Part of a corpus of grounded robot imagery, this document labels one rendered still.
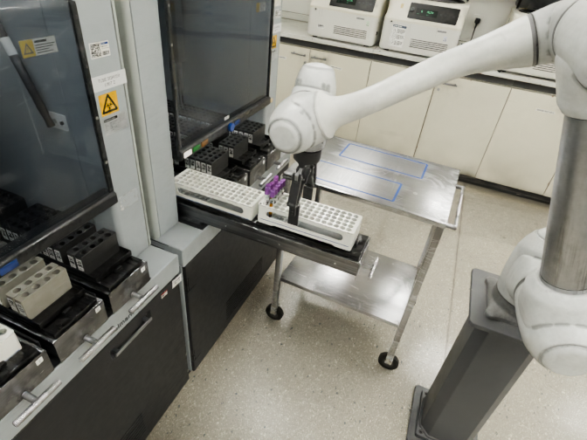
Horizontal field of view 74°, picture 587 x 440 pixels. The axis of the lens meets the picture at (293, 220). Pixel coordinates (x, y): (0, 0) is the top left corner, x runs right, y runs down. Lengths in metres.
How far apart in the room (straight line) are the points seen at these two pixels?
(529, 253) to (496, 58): 0.51
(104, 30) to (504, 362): 1.36
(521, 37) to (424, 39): 2.36
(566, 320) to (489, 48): 0.58
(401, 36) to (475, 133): 0.93
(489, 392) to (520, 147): 2.29
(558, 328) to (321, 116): 0.66
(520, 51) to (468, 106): 2.42
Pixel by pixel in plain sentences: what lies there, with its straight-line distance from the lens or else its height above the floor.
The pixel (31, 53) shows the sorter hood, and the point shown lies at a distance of 0.85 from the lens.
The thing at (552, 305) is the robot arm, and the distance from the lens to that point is 1.01.
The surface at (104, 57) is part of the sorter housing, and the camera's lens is 0.98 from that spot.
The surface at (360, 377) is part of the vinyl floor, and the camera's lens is 1.87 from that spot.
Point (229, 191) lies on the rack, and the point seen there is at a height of 0.86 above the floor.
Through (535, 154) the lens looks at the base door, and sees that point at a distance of 3.49.
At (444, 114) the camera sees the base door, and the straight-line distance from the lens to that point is 3.36.
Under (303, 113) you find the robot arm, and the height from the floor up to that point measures 1.24.
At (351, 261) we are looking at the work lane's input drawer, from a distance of 1.13.
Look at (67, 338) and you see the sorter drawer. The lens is 1.00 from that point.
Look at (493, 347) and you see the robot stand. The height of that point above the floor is 0.60.
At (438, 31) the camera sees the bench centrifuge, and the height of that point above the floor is 1.09.
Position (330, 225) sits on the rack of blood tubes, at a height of 0.88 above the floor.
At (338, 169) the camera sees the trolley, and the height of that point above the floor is 0.82.
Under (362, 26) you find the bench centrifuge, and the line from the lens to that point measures 3.33.
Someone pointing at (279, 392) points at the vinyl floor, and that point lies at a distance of 1.78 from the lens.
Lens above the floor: 1.53
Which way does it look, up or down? 35 degrees down
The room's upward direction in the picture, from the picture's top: 7 degrees clockwise
